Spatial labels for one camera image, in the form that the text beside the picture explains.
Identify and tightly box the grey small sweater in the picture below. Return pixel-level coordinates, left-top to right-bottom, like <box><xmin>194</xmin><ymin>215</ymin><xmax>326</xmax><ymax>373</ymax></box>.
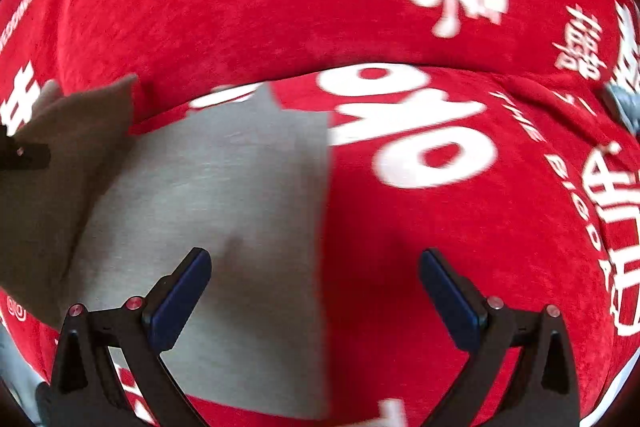
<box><xmin>1</xmin><ymin>78</ymin><xmax>329</xmax><ymax>419</ymax></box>

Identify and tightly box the grey clothes pile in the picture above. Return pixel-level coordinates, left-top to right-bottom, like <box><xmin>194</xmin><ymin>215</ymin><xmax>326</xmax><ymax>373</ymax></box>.
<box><xmin>602</xmin><ymin>83</ymin><xmax>640</xmax><ymax>135</ymax></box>

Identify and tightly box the red blanket white lettering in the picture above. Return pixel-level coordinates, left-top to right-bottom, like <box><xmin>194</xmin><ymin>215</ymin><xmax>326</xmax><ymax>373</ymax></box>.
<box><xmin>1</xmin><ymin>63</ymin><xmax>639</xmax><ymax>426</ymax></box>

